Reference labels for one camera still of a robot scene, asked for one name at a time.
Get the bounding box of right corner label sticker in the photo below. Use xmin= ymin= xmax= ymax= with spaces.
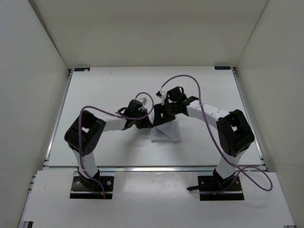
xmin=214 ymin=66 xmax=231 ymax=70

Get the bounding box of corner label sticker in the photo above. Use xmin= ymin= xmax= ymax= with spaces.
xmin=214 ymin=66 xmax=231 ymax=70
xmin=74 ymin=67 xmax=90 ymax=72

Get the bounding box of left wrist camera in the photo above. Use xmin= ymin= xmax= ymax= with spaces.
xmin=116 ymin=97 xmax=148 ymax=119

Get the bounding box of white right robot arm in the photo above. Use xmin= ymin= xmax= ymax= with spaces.
xmin=151 ymin=96 xmax=255 ymax=190

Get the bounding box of white skirt cloth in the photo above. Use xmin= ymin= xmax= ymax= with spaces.
xmin=150 ymin=119 xmax=182 ymax=143

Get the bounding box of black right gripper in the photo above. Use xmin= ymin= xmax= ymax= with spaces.
xmin=153 ymin=102 xmax=179 ymax=126

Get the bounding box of white front cover board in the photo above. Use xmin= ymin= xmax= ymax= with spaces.
xmin=23 ymin=169 xmax=295 ymax=228

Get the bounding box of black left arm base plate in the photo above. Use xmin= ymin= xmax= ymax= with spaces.
xmin=69 ymin=172 xmax=114 ymax=200

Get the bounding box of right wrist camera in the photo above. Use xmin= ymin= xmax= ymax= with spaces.
xmin=156 ymin=86 xmax=187 ymax=105

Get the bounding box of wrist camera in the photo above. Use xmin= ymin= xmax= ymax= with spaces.
xmin=156 ymin=86 xmax=187 ymax=105
xmin=116 ymin=97 xmax=148 ymax=119

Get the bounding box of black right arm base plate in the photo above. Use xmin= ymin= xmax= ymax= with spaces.
xmin=187 ymin=174 xmax=245 ymax=201

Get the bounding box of left corner label sticker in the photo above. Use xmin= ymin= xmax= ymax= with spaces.
xmin=74 ymin=67 xmax=90 ymax=72

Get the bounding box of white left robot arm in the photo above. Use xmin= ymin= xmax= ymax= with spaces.
xmin=64 ymin=111 xmax=152 ymax=191

